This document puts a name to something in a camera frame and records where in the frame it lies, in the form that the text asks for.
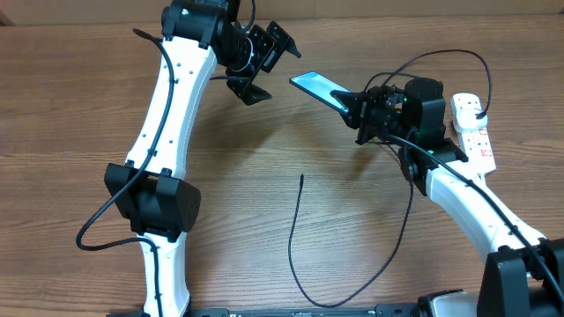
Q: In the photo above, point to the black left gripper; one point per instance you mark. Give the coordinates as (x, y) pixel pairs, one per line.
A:
(241, 84)

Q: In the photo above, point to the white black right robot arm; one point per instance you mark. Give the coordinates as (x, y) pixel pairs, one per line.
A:
(523, 274)

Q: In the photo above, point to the white charger plug adapter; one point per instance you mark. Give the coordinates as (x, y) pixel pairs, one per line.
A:
(465, 120)

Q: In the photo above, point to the white power strip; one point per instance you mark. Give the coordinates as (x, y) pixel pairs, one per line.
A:
(476, 145)

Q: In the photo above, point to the Samsung Galaxy smartphone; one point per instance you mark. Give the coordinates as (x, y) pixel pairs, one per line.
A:
(320, 88)

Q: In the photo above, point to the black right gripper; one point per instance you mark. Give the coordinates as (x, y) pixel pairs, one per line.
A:
(358, 105)

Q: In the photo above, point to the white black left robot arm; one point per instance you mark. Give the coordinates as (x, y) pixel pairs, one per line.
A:
(149, 189)

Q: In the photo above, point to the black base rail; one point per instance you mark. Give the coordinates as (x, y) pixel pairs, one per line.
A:
(380, 310)

